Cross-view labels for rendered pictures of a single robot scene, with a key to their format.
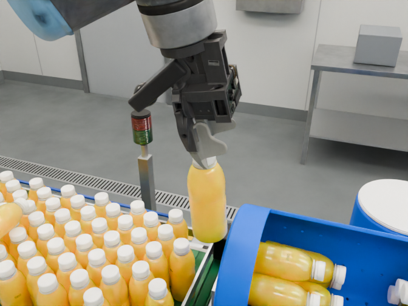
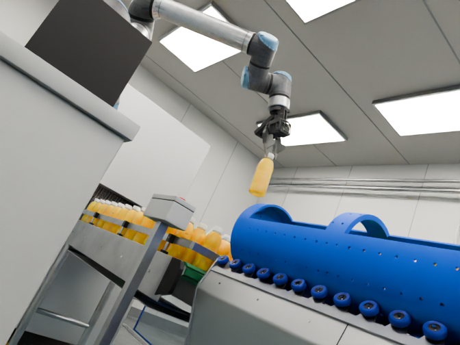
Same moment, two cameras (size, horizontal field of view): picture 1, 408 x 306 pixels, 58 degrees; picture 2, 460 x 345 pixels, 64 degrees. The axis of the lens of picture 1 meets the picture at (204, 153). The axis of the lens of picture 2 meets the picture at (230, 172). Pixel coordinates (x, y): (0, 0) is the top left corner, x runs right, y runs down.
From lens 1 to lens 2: 1.33 m
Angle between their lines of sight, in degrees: 60
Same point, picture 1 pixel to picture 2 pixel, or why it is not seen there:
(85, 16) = (252, 81)
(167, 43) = (270, 103)
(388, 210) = not seen: hidden behind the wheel
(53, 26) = (246, 77)
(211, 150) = (270, 143)
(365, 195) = not seen: hidden behind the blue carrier
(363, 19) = not seen: outside the picture
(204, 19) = (283, 100)
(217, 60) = (283, 111)
